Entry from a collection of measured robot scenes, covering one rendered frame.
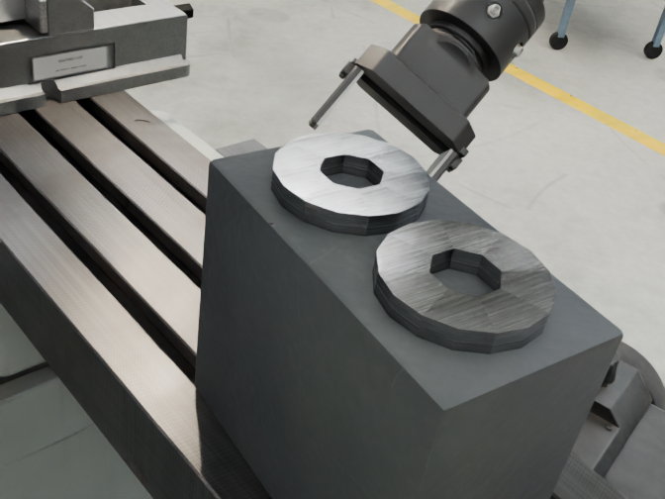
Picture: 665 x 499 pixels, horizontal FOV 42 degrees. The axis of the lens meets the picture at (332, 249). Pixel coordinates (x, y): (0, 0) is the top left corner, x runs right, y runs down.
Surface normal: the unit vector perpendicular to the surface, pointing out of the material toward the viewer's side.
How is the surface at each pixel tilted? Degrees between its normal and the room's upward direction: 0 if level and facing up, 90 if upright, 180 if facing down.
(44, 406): 90
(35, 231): 0
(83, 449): 90
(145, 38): 90
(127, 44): 90
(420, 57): 51
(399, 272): 0
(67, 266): 0
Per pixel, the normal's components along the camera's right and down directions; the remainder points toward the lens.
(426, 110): 0.18, -0.04
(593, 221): 0.14, -0.80
